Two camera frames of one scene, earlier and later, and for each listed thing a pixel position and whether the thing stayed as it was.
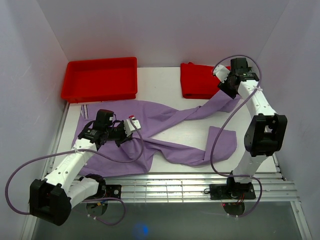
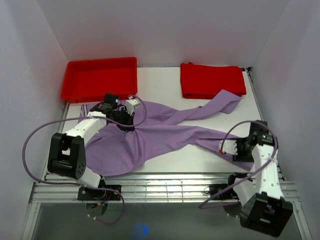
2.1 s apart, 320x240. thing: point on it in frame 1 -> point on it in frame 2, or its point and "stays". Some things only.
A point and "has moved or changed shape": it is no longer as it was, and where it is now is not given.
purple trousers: [135, 155] has moved or changed shape
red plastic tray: [100, 80] stays
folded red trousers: [198, 81] stays
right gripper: [223, 86] -> [240, 157]
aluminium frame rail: [201, 187] stays
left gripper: [124, 138] -> [129, 121]
